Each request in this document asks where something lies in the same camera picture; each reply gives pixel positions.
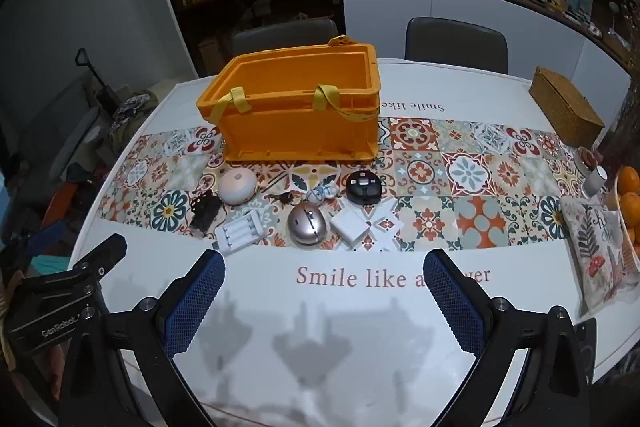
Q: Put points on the patterned cloth pouch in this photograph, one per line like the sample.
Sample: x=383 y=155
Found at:
x=595 y=247

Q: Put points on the black ornate device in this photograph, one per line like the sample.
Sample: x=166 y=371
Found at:
x=205 y=213

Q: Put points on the white cup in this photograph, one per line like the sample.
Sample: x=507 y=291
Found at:
x=595 y=181

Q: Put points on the dark key bunch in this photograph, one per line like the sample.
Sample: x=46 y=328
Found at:
x=281 y=197

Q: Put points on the printed white tablecloth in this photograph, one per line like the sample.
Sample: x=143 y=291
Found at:
x=350 y=322

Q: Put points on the white cabinet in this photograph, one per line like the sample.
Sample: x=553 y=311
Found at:
x=450 y=2

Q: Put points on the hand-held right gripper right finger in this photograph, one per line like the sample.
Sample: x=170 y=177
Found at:
x=455 y=302

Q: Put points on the white square adapter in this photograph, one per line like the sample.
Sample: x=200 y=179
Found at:
x=350 y=227

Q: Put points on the silver egg-shaped mouse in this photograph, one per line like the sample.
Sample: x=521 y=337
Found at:
x=306 y=223

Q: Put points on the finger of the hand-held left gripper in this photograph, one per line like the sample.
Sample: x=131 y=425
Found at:
x=105 y=252

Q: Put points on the white battery charger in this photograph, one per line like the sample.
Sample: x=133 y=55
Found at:
x=239 y=234

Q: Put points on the grey chair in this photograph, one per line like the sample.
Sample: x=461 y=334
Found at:
x=285 y=34
x=455 y=42

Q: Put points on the orange fruit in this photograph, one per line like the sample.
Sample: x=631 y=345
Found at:
x=629 y=179
x=631 y=208
x=635 y=237

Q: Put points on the pink round device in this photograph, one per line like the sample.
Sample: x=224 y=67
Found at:
x=237 y=187

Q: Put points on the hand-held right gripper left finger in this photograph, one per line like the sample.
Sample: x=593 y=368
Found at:
x=195 y=302

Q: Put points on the pile of patterned clothes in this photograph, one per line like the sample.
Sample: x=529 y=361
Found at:
x=131 y=106

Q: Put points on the black round device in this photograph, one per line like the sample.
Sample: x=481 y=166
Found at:
x=363 y=188

